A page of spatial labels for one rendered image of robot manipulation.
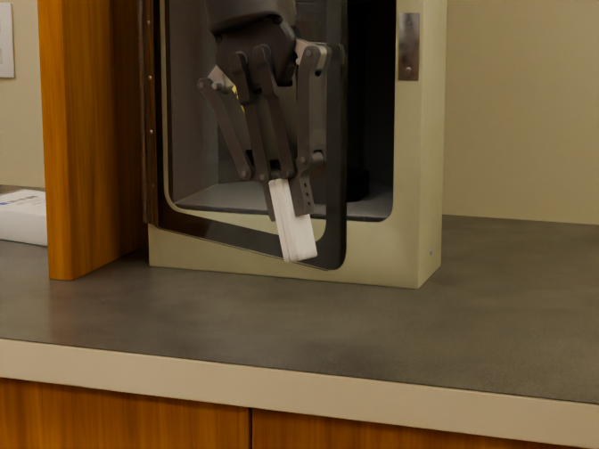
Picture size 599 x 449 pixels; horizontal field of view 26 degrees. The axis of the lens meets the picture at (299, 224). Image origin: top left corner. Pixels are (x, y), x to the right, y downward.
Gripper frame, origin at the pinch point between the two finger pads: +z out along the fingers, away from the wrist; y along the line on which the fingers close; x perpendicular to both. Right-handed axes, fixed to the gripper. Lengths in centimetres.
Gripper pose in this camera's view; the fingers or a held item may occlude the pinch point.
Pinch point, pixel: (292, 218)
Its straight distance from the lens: 108.8
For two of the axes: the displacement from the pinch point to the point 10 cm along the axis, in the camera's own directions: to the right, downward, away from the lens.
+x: 5.7, -1.1, 8.1
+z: 2.0, 9.8, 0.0
